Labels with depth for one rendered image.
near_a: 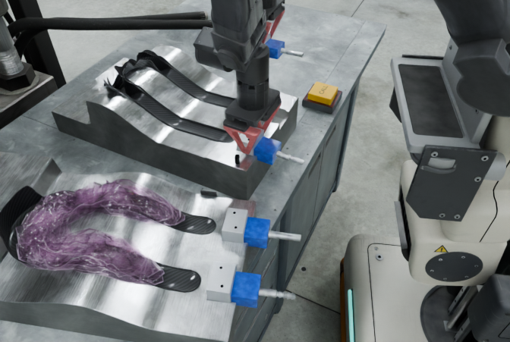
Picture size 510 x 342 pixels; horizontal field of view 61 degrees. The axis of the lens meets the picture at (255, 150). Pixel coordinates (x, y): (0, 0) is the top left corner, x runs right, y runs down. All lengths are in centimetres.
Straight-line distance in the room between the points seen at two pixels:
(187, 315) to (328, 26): 107
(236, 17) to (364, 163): 163
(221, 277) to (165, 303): 9
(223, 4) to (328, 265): 132
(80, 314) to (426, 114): 60
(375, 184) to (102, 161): 137
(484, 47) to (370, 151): 180
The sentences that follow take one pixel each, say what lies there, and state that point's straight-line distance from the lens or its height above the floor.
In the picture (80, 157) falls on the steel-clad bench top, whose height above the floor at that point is 80.
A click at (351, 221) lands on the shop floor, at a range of 189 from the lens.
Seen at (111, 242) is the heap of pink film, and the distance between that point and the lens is 70.
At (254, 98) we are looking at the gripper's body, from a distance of 74.
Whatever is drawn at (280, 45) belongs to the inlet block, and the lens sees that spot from 106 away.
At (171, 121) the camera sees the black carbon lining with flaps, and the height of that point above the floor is 88.
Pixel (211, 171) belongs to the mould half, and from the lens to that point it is 85.
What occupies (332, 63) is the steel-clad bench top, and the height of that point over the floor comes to 80.
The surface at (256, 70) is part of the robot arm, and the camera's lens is 71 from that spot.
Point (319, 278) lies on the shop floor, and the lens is 171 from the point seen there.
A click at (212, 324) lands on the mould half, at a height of 86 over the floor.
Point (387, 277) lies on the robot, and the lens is 143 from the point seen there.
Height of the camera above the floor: 146
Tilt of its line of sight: 43 degrees down
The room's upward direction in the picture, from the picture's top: straight up
